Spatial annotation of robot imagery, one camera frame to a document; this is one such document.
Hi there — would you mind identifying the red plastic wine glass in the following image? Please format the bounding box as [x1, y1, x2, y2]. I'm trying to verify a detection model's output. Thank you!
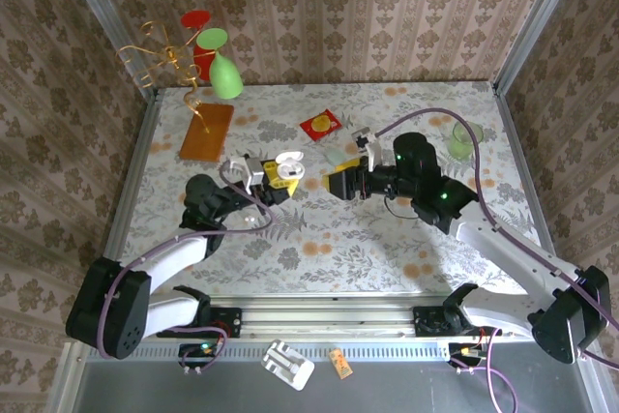
[180, 10, 217, 81]

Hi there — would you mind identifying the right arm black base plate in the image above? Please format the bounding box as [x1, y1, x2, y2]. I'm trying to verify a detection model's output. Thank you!
[413, 305, 504, 338]

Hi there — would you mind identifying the aluminium table side rail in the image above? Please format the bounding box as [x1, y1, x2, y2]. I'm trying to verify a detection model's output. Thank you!
[90, 87, 164, 304]
[490, 81, 572, 301]

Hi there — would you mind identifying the right black connector board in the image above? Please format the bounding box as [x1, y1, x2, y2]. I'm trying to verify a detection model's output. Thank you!
[448, 342, 485, 369]

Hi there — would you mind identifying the red foil packet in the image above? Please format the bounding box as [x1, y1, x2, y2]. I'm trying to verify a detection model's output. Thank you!
[299, 107, 343, 142]

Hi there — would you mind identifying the small orange packet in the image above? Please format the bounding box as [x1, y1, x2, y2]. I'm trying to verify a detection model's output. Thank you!
[328, 347, 354, 380]

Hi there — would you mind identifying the gold wire glass rack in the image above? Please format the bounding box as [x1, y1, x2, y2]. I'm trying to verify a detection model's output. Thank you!
[115, 20, 214, 134]

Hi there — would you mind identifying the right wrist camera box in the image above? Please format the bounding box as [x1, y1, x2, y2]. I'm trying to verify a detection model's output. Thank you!
[351, 128, 384, 171]

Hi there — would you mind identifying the black connector board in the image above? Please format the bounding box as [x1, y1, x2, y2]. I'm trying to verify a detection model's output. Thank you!
[178, 342, 223, 369]
[448, 342, 485, 369]

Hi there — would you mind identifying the aluminium frame rail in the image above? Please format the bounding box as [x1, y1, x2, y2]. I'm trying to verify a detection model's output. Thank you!
[67, 294, 594, 339]

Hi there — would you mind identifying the brown wooden board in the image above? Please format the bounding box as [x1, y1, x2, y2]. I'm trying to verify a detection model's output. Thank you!
[178, 103, 236, 162]

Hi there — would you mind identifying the left black connector board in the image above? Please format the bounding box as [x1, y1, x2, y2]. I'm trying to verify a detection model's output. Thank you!
[178, 342, 223, 369]

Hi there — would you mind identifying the aluminium frame post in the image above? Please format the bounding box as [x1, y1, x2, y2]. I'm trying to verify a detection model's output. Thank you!
[51, 0, 162, 98]
[491, 0, 589, 97]

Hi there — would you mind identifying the green transparent cup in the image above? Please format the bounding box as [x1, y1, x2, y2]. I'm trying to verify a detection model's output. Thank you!
[449, 120, 485, 162]

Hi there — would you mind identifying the grey metal panel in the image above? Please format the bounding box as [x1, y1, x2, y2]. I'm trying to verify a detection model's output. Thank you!
[47, 339, 619, 413]

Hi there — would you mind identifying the thin black cable loop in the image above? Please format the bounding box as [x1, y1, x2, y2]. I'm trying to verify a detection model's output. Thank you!
[384, 192, 417, 220]

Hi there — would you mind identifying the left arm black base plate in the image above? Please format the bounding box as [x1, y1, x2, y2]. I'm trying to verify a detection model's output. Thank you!
[156, 307, 243, 339]

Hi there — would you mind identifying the grey slotted cable duct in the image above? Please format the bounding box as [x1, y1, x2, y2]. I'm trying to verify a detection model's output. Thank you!
[81, 342, 451, 362]

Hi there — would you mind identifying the white plastic holder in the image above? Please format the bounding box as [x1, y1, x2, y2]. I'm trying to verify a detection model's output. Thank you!
[261, 339, 316, 392]

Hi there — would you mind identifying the green plastic wine glass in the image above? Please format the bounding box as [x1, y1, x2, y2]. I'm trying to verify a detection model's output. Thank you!
[195, 27, 245, 100]

